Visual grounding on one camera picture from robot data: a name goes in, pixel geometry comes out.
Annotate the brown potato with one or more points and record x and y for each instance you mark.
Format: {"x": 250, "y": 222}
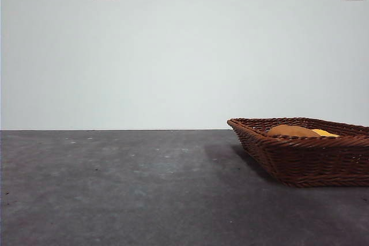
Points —
{"x": 291, "y": 131}

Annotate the brown wicker basket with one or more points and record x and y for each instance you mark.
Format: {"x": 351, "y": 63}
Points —
{"x": 311, "y": 162}

